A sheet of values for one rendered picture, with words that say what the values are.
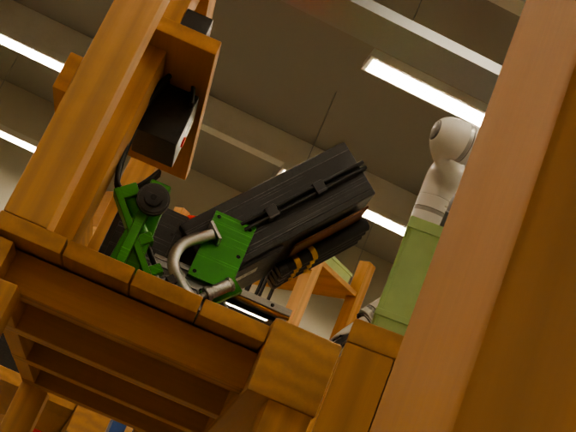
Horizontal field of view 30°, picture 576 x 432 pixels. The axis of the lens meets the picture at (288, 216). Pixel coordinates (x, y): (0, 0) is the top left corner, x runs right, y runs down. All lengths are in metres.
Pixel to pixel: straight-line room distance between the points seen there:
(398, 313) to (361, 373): 0.10
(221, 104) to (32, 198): 8.31
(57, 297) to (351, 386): 0.84
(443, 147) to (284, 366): 0.84
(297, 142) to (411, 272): 8.92
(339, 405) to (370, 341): 0.10
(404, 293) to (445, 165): 1.25
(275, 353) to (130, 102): 0.82
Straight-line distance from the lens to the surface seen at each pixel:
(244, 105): 10.27
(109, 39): 2.23
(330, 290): 5.83
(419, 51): 5.61
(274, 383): 2.04
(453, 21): 7.85
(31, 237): 2.08
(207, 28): 2.68
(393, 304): 1.49
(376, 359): 1.46
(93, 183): 2.52
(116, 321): 2.12
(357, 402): 1.45
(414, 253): 1.52
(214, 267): 2.72
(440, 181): 2.77
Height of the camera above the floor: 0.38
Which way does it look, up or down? 20 degrees up
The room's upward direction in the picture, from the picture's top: 23 degrees clockwise
